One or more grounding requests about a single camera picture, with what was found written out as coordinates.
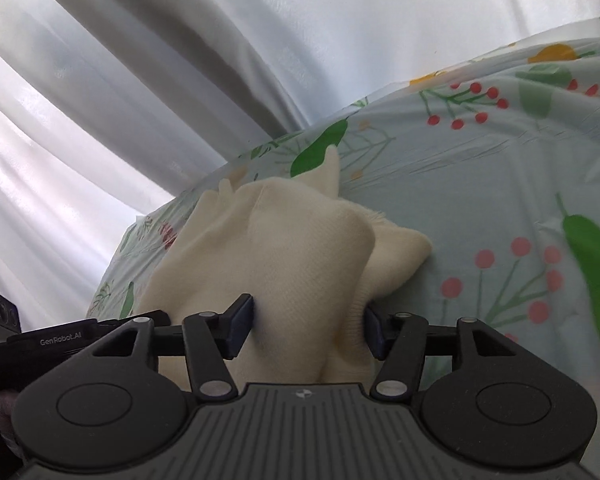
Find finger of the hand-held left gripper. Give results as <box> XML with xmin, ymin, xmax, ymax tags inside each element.
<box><xmin>86</xmin><ymin>310</ymin><xmax>171</xmax><ymax>336</ymax></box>

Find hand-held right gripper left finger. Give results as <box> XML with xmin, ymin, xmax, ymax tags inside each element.
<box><xmin>92</xmin><ymin>294</ymin><xmax>256</xmax><ymax>402</ymax></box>

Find person's left forearm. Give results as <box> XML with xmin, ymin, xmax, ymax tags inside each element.
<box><xmin>0</xmin><ymin>389</ymin><xmax>23</xmax><ymax>463</ymax></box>

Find white curtain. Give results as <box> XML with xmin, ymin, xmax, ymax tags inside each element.
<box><xmin>0</xmin><ymin>0</ymin><xmax>600</xmax><ymax>333</ymax></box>

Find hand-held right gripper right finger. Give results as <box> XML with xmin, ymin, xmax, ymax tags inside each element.
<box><xmin>362</xmin><ymin>307</ymin><xmax>512</xmax><ymax>402</ymax></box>

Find cream knit garment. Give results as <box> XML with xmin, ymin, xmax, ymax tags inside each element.
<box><xmin>137</xmin><ymin>146</ymin><xmax>433</xmax><ymax>386</ymax></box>

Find floral printed bedsheet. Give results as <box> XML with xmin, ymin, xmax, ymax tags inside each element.
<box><xmin>86</xmin><ymin>16</ymin><xmax>600</xmax><ymax>480</ymax></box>

